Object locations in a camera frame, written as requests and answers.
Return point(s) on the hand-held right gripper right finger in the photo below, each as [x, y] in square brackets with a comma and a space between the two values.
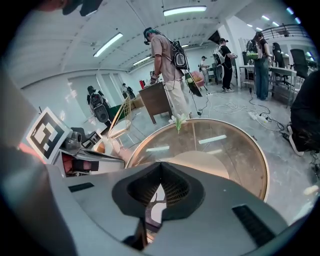
[215, 220]

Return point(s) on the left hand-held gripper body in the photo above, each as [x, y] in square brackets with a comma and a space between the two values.
[46, 135]

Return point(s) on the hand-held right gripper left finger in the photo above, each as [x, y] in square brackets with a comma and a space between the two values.
[100, 205]

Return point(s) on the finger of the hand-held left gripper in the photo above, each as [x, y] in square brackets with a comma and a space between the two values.
[102, 159]

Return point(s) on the round glass side table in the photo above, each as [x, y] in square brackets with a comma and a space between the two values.
[225, 155]

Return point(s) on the cardboard box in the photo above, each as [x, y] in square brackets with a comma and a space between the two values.
[136, 102]

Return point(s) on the dark wooden desk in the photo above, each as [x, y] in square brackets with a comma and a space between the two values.
[155, 100]

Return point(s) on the red bottle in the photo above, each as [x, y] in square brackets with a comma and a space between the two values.
[142, 84]

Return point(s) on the white artificial flower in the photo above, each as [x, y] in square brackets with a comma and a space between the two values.
[178, 119]

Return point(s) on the ceiling tube light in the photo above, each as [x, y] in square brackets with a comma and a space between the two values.
[108, 44]
[142, 60]
[185, 11]

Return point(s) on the white power strip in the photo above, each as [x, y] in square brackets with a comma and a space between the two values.
[257, 117]

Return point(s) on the pink chair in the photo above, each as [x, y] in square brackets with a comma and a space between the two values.
[198, 78]

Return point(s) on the white work desk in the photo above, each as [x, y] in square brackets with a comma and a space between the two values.
[282, 72]

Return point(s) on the black metal railing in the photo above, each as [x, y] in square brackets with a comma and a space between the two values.
[285, 31]

